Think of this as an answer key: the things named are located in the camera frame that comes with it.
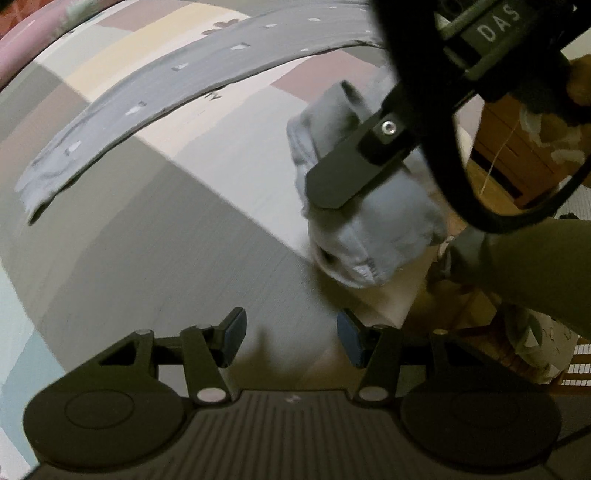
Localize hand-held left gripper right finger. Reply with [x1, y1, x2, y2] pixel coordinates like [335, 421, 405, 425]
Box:
[336, 308, 491, 408]

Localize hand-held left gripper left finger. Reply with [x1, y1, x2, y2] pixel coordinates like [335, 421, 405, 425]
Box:
[98, 306, 247, 408]

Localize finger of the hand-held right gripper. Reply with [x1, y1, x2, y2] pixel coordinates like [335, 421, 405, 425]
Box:
[306, 106, 420, 208]

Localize grey printed pants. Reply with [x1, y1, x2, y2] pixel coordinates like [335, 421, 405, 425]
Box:
[16, 4, 451, 289]

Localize wooden nightstand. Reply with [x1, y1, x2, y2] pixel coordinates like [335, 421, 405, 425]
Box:
[464, 95, 591, 213]

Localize patchwork bed sheet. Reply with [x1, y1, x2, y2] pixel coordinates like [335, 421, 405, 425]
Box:
[0, 0, 472, 462]

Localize white printed cloth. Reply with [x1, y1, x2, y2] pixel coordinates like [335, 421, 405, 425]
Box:
[501, 307, 580, 384]

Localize person's olive clothing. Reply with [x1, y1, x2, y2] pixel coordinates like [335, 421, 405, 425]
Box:
[445, 219, 591, 324]

